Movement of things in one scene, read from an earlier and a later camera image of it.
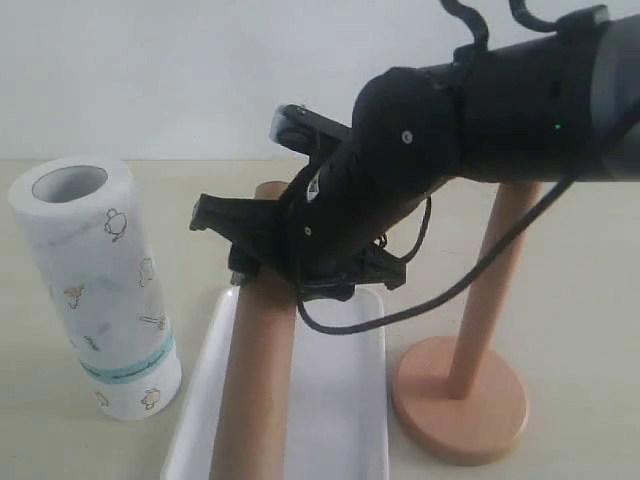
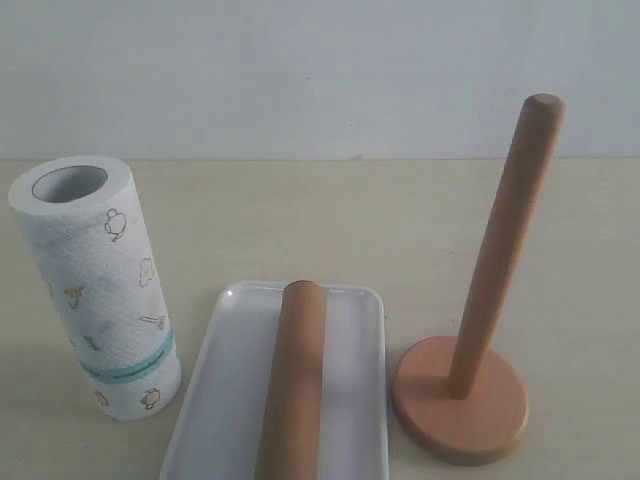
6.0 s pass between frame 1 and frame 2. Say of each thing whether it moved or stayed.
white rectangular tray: stayed
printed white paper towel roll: stayed
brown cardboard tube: moved
